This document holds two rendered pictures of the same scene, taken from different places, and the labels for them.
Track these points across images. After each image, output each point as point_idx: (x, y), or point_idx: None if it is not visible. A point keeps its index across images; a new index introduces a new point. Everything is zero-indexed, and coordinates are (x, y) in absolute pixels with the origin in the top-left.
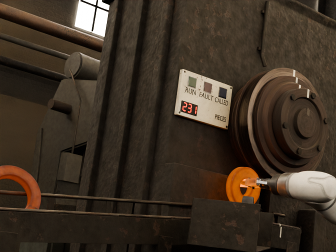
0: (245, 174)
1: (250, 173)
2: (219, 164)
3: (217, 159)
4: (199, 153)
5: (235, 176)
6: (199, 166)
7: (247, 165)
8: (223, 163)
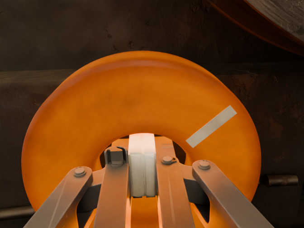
0: (117, 114)
1: (160, 95)
2: (126, 23)
3: (112, 6)
4: (18, 5)
5: (35, 140)
6: (34, 54)
7: (219, 12)
8: (145, 16)
